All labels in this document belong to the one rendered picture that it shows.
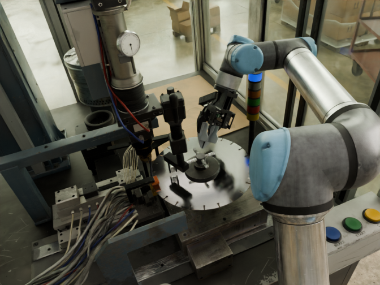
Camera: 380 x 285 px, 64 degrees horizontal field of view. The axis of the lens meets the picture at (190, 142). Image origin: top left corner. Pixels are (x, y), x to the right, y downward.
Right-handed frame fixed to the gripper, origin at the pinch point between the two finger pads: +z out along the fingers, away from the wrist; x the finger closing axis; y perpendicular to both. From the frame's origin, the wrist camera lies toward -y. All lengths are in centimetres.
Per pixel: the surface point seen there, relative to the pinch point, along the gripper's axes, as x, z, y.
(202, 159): -3.1, 2.0, 8.7
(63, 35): -46, -13, -93
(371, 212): 37, -2, 38
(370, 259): 123, 47, 3
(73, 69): -40, -3, -57
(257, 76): 11.6, -26.0, -1.1
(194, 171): -3.6, 6.8, 7.8
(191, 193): -5.8, 11.0, 14.4
